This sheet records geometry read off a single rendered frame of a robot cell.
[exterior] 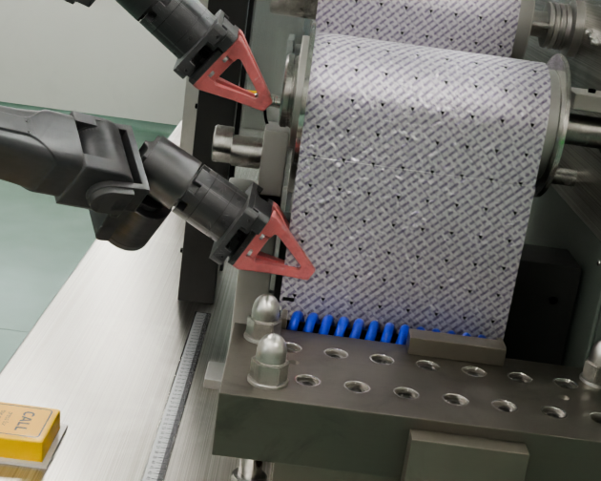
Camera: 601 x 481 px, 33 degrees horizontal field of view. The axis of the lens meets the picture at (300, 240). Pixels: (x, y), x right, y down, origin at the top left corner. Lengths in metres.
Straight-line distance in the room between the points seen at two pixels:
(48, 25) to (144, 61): 0.64
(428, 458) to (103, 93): 6.00
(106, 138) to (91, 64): 5.79
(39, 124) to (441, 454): 0.45
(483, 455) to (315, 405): 0.15
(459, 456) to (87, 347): 0.54
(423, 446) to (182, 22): 0.47
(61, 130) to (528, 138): 0.44
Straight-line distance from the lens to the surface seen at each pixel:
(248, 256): 1.01
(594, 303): 1.11
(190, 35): 1.03
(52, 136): 0.93
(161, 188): 0.99
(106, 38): 6.72
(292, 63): 1.03
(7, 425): 1.03
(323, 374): 0.93
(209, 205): 0.99
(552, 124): 1.03
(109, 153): 0.96
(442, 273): 1.04
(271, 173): 1.08
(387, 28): 1.23
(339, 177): 1.01
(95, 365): 1.21
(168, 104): 6.71
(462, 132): 1.01
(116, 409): 1.11
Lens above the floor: 1.41
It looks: 17 degrees down
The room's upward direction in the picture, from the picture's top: 8 degrees clockwise
